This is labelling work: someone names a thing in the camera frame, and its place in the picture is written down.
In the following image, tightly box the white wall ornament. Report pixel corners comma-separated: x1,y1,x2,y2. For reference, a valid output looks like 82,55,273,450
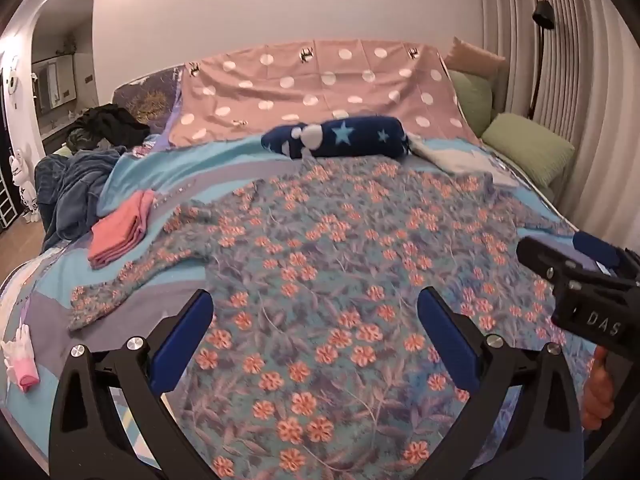
2,55,23,106

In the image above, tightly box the pleated curtain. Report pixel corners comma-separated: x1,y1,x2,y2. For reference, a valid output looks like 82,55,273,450
477,0,640,241

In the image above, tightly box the folded pink cloth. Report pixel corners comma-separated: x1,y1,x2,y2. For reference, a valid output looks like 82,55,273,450
89,190,157,268

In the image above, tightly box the pink polka dot sheet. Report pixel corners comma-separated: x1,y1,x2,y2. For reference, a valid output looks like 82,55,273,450
169,39,482,150

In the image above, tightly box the small green pillow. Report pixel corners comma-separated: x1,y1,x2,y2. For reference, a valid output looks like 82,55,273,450
450,71,496,136

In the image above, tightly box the person's right hand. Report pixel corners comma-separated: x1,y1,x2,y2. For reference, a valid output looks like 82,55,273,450
582,347,617,432

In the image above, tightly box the floral knit garment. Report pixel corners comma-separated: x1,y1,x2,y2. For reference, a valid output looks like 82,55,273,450
67,155,591,480

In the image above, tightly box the small pink white cloth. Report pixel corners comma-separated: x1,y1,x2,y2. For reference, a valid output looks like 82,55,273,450
0,324,41,393

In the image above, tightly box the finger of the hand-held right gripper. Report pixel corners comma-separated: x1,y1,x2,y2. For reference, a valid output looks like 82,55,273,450
573,231,640,273
516,236,608,288

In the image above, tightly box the blue purple bed sheet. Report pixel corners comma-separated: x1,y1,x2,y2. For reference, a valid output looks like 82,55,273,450
0,132,591,480

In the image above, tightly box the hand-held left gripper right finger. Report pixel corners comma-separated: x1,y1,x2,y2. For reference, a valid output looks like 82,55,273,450
416,286,586,480

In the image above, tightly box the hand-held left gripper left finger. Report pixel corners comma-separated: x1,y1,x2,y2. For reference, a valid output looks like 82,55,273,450
48,289,216,480

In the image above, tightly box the folded white cloth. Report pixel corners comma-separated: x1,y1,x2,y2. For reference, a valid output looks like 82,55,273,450
410,135,521,188

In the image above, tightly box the dark blue blanket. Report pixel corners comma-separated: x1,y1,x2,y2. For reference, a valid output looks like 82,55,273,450
34,146,128,251

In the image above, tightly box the black floor lamp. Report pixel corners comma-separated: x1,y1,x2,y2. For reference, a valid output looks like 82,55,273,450
529,0,555,121

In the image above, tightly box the navy star blanket roll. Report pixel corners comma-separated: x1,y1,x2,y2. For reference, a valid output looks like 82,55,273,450
261,116,412,161

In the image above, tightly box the white ladder rack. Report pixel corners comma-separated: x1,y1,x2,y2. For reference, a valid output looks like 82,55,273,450
0,160,21,231

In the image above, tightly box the purple floral pillow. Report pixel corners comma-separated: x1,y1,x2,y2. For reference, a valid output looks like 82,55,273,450
112,66,186,128

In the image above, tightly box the beige pillow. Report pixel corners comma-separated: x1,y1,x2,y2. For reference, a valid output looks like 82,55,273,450
444,36,507,81

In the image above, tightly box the black clothes pile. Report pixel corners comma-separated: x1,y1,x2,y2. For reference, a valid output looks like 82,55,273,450
67,104,151,151

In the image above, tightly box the large green pillow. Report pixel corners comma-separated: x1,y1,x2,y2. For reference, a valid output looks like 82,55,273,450
481,112,576,188

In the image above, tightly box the white figurine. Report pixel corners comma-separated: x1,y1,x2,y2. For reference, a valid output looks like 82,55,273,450
9,147,41,223

